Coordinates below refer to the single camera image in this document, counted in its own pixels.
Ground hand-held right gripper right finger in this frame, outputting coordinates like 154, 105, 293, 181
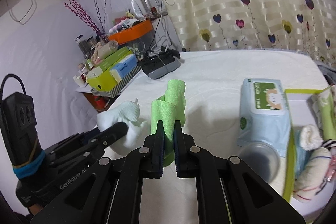
174, 120, 306, 224

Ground striped tray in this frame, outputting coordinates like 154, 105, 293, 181
90, 64, 142, 98

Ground blue tissue pack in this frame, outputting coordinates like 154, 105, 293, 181
109, 54, 138, 83

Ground red flower branches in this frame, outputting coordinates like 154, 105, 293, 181
63, 0, 110, 39

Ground blue face mask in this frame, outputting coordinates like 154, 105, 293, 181
294, 130, 313, 180

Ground blue elastic band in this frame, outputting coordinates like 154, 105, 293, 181
13, 150, 46, 179

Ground flat green box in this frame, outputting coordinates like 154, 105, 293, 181
98, 47, 133, 73

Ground tall dark glass jar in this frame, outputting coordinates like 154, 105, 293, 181
75, 35, 89, 57

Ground cream and green sock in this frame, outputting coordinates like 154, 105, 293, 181
311, 86, 336, 141

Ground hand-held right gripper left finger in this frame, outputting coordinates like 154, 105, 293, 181
31, 120, 166, 224

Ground orange tray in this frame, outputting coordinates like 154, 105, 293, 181
107, 20, 154, 44

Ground wooden side shelf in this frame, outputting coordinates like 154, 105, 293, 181
76, 86, 116, 113

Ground black grey headset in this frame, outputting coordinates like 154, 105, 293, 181
137, 49, 182, 80

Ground red bottle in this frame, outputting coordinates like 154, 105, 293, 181
92, 95, 106, 109

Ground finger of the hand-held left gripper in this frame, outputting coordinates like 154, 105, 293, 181
46, 127, 102, 159
49, 122, 129, 168

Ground grey clothing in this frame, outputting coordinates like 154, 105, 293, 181
315, 60, 336, 83

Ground black camera cable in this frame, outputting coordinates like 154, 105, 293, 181
0, 73, 27, 99

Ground lime green storage box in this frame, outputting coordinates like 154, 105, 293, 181
86, 66, 119, 92

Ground beige rolled cloth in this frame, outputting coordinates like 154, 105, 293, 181
90, 40, 119, 60

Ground lime green cardboard box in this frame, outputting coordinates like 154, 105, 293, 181
283, 85, 336, 204

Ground white wire loop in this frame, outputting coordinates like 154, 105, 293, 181
8, 0, 36, 25

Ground frosted grey jar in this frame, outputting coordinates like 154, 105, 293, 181
237, 144, 281, 186

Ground light blue wet wipes pack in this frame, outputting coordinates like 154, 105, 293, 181
236, 78, 294, 159

